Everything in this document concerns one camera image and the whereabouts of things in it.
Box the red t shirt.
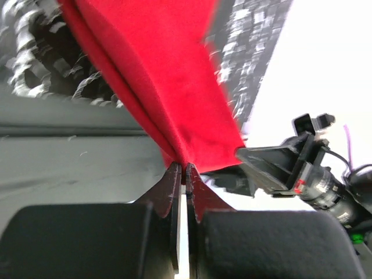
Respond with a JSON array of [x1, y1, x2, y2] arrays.
[[60, 1, 244, 172]]

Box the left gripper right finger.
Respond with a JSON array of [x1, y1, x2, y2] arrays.
[[185, 164, 366, 278]]

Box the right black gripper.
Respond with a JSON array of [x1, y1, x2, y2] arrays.
[[203, 133, 330, 198]]

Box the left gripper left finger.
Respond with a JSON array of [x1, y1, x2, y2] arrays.
[[1, 163, 182, 278]]

